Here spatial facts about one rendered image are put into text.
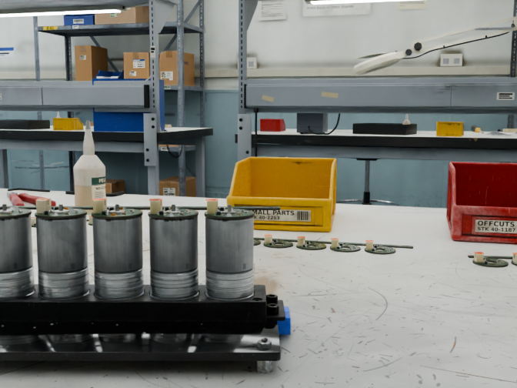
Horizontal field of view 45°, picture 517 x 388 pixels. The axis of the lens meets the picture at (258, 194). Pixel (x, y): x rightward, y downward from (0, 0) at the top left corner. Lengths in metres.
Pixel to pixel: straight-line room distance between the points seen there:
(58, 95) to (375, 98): 1.44
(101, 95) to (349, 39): 2.32
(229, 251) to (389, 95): 2.28
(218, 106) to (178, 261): 4.66
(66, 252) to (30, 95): 2.84
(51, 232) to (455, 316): 0.22
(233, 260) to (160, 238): 0.04
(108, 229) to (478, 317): 0.21
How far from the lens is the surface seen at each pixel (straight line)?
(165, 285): 0.31
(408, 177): 4.71
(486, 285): 0.44
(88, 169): 0.69
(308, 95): 2.61
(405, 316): 0.36
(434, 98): 2.56
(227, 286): 0.31
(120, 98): 2.90
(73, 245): 0.32
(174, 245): 0.31
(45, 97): 3.10
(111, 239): 0.31
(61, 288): 0.32
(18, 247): 0.33
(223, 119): 4.95
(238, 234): 0.31
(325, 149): 2.67
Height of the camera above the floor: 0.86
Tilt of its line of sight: 8 degrees down
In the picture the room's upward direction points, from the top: straight up
